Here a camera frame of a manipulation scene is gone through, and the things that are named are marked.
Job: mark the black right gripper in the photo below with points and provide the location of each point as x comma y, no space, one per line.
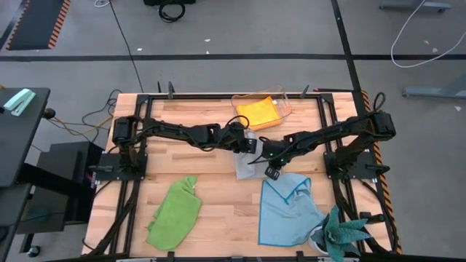
276,153

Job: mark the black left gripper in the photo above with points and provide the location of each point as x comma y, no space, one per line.
234,138

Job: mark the grey microfiber towel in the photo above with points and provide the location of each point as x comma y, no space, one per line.
247,167

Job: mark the orange microfiber towel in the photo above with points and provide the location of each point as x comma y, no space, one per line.
259,113

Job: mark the clear plastic bin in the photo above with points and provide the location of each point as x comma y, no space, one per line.
285,105

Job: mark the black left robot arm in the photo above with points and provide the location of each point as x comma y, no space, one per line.
174,129

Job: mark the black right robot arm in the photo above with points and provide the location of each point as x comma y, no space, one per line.
335,132

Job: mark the blue microfiber towel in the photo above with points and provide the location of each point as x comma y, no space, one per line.
284,218

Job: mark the green microfiber towel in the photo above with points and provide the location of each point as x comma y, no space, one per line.
174,218

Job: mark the teal artificial potted succulent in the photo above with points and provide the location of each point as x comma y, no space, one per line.
336,234

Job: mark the orange black hazard strip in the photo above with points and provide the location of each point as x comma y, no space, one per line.
386,196

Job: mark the black equipment case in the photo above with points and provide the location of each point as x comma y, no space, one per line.
169,1

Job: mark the grey desk foot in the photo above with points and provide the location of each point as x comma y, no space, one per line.
415,4
437,91

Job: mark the black computer tower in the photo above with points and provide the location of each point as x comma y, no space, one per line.
58,171

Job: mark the black side desk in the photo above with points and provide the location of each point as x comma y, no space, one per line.
18,145

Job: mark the mint green stapler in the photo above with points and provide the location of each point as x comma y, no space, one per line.
18,102

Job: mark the black caster wheel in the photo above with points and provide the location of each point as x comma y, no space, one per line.
34,251

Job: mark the black orange-striped floor mat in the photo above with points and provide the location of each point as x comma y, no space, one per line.
36,22

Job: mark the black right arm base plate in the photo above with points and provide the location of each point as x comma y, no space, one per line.
329,171

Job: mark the black metal table frame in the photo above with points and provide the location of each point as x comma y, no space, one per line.
131,211

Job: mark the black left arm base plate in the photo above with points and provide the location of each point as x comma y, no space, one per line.
102,176

